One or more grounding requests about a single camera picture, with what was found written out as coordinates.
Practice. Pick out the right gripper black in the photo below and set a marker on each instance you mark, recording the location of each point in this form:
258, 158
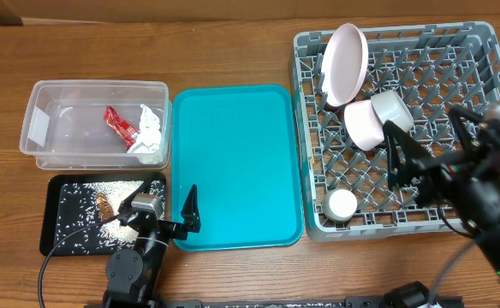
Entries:
402, 156

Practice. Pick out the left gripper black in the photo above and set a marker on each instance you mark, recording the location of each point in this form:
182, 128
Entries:
190, 216

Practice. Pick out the grey bowl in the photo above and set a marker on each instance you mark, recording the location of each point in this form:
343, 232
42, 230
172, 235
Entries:
389, 106

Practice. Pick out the pink bowl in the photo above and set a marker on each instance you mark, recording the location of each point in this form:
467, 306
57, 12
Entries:
364, 128

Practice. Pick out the white tissue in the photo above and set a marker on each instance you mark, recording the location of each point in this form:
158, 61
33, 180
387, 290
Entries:
148, 140

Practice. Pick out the brown food piece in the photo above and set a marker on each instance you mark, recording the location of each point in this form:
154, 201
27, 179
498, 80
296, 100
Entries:
105, 211

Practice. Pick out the red snack wrapper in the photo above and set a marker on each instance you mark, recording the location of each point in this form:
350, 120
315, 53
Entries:
122, 128

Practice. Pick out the large white pink plate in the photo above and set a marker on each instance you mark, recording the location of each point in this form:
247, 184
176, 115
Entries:
344, 65

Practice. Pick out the white rice pile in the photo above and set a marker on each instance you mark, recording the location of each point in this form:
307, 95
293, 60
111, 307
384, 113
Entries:
77, 209

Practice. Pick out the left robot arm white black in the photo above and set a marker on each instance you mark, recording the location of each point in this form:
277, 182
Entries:
133, 272

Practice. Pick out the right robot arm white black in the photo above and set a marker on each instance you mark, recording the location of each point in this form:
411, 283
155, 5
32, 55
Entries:
488, 241

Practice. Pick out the grey dishwasher rack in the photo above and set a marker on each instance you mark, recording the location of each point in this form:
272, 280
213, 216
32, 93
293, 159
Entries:
432, 68

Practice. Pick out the teal plastic tray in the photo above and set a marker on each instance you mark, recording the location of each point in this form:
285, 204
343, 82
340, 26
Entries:
237, 144

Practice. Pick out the black tray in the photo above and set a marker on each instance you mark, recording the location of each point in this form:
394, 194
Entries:
157, 187

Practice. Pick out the white cup in rack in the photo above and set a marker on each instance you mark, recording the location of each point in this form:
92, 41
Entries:
339, 205

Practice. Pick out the clear plastic bin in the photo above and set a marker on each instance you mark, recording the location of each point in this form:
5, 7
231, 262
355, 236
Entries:
64, 125

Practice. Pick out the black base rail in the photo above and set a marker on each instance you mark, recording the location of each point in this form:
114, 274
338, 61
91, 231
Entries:
413, 294

